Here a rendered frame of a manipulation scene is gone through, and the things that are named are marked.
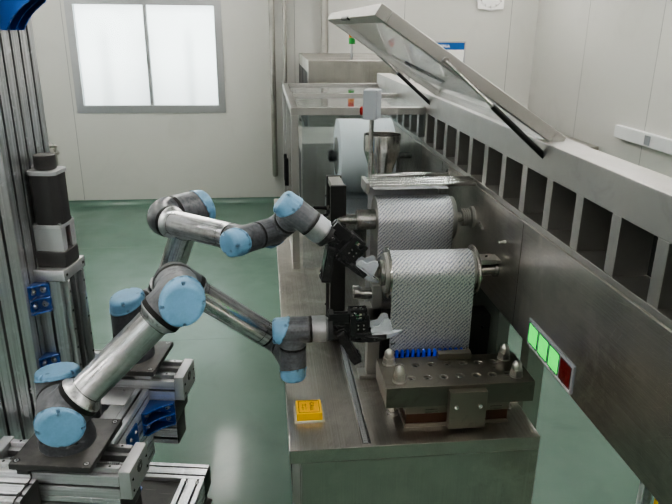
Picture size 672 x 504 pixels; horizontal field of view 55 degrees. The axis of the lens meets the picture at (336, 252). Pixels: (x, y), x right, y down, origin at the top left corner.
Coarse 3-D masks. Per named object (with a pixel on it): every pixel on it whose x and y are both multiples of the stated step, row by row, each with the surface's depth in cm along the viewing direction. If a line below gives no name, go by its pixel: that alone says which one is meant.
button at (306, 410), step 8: (304, 400) 179; (312, 400) 179; (320, 400) 179; (296, 408) 175; (304, 408) 175; (312, 408) 175; (320, 408) 175; (304, 416) 173; (312, 416) 173; (320, 416) 173
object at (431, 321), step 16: (400, 304) 179; (416, 304) 180; (432, 304) 181; (448, 304) 181; (464, 304) 182; (400, 320) 181; (416, 320) 182; (432, 320) 182; (448, 320) 183; (464, 320) 183; (400, 336) 183; (416, 336) 183; (432, 336) 184; (448, 336) 185; (464, 336) 185; (416, 352) 185
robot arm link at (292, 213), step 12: (288, 192) 171; (276, 204) 173; (288, 204) 169; (300, 204) 170; (276, 216) 174; (288, 216) 170; (300, 216) 170; (312, 216) 172; (288, 228) 174; (300, 228) 172; (312, 228) 172
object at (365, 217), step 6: (360, 210) 201; (366, 210) 201; (372, 210) 202; (360, 216) 200; (366, 216) 200; (372, 216) 200; (360, 222) 200; (366, 222) 200; (372, 222) 200; (360, 228) 202; (366, 228) 202; (372, 228) 202
